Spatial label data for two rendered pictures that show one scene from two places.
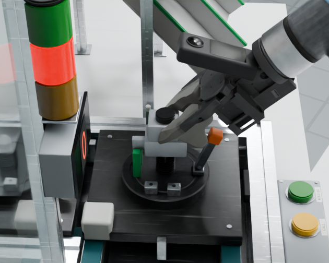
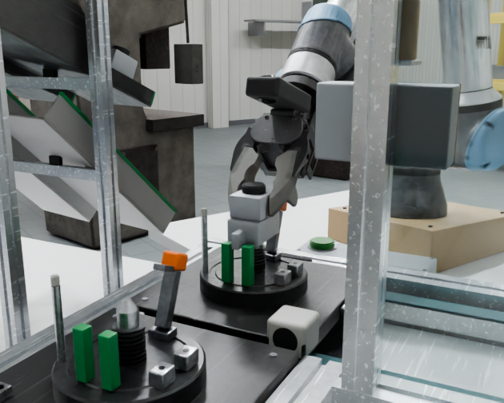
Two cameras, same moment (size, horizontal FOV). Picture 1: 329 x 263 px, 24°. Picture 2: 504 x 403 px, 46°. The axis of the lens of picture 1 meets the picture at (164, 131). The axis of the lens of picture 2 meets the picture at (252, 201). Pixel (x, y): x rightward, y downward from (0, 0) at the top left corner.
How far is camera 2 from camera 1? 1.04 m
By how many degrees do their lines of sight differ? 62
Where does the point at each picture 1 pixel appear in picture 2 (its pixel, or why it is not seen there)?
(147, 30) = (110, 161)
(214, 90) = (297, 126)
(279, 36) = (314, 58)
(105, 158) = (182, 309)
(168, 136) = (285, 196)
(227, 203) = (317, 268)
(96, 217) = (304, 317)
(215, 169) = not seen: hidden behind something
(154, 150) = (264, 233)
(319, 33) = (338, 45)
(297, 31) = (325, 49)
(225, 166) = not seen: hidden behind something
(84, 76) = not seen: outside the picture
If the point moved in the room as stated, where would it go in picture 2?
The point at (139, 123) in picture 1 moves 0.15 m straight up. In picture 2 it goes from (136, 286) to (130, 177)
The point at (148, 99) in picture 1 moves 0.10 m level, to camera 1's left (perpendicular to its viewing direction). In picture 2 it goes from (115, 265) to (66, 290)
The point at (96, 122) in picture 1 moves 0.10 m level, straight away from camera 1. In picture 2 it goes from (98, 308) to (30, 297)
